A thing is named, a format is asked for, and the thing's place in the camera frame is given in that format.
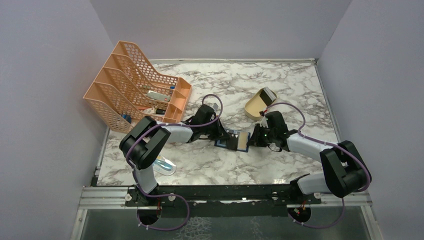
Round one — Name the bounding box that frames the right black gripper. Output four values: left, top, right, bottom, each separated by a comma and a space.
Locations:
247, 123, 276, 148

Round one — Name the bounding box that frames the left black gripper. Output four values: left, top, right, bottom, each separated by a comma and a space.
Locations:
200, 115, 229, 141

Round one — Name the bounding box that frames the black credit card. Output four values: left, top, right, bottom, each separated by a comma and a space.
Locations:
225, 132, 239, 151

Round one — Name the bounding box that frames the gold credit card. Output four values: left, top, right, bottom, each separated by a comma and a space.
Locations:
237, 131, 250, 152

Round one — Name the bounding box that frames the dark blue card holder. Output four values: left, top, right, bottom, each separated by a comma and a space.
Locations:
214, 128, 251, 153

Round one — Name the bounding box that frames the beige oval tray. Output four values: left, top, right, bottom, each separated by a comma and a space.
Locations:
244, 88, 278, 121

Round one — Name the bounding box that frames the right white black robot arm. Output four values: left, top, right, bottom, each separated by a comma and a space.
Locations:
247, 111, 372, 204

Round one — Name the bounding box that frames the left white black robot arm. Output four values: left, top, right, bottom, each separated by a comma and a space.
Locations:
119, 104, 230, 206

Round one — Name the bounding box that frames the stack of credit cards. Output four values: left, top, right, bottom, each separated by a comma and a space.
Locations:
259, 87, 277, 107

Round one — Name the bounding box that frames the small black item in organizer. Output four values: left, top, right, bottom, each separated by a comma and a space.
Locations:
154, 109, 166, 115

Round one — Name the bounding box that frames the clear blister pack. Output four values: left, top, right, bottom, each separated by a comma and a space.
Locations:
153, 155, 177, 176

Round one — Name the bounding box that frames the white grey eraser box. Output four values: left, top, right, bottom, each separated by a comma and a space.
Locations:
146, 90, 171, 102

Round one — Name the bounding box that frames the blue item in organizer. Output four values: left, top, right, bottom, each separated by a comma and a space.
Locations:
121, 114, 132, 124

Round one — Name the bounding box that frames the orange plastic file organizer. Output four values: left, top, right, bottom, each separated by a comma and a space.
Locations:
83, 40, 192, 133

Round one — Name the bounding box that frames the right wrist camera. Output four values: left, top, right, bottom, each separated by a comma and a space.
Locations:
260, 115, 269, 128

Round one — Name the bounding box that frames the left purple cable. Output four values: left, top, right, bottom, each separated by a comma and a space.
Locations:
125, 94, 223, 232

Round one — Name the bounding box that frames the purple cable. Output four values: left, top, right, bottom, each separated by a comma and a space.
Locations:
259, 101, 373, 229
125, 94, 223, 232

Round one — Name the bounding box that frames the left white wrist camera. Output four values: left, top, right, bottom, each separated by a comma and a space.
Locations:
212, 103, 220, 112

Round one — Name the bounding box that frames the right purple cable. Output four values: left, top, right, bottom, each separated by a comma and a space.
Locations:
259, 101, 373, 229

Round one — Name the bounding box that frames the black mounting rail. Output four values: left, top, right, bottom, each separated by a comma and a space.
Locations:
124, 184, 321, 218

